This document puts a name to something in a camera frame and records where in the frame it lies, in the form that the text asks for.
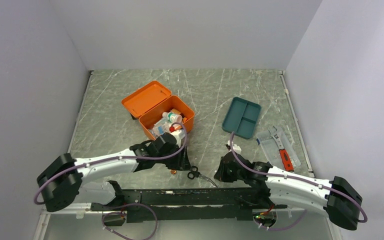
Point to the black handled scissors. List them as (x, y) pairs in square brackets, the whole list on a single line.
[(195, 174)]

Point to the red handled adjustable wrench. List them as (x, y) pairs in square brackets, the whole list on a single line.
[(285, 158)]

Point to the orange medicine box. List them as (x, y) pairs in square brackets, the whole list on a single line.
[(148, 103)]

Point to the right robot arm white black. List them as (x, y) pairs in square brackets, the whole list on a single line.
[(335, 199)]

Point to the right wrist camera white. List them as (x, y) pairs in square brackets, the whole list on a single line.
[(233, 147)]

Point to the white gauze pack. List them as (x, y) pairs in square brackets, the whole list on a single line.
[(160, 128)]

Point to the white green medicine bottle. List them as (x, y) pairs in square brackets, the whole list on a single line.
[(172, 117)]

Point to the teal plastic tray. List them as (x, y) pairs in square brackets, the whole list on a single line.
[(241, 118)]

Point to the clear plastic case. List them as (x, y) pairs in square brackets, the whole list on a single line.
[(271, 151)]

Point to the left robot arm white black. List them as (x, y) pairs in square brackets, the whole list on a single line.
[(66, 177)]

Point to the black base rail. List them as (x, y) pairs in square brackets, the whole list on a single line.
[(141, 205)]

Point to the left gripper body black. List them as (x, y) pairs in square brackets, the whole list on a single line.
[(174, 162)]

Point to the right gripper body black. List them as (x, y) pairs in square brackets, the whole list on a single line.
[(227, 175)]

